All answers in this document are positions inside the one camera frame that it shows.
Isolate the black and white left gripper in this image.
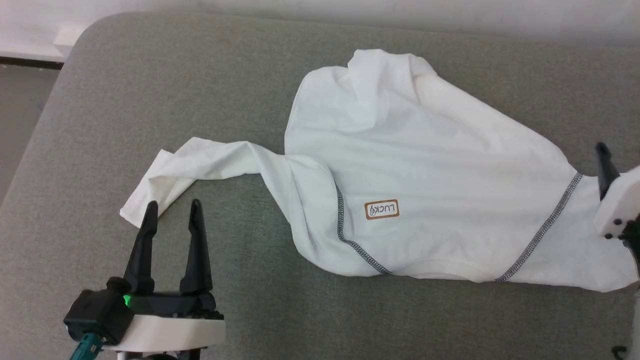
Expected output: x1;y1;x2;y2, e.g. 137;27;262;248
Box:
105;199;226;353

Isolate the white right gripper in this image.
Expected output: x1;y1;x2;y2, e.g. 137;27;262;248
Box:
594;142;640;244

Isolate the white long-sleeve shirt with logo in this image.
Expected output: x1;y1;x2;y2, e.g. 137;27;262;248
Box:
120;48;640;293

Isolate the grey fabric sofa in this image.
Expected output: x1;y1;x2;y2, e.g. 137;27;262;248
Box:
0;11;640;360

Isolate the white skirting board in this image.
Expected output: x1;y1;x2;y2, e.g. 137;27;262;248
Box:
0;22;87;64

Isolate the teal cable connector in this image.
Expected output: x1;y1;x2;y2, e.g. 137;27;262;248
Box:
70;332;104;360

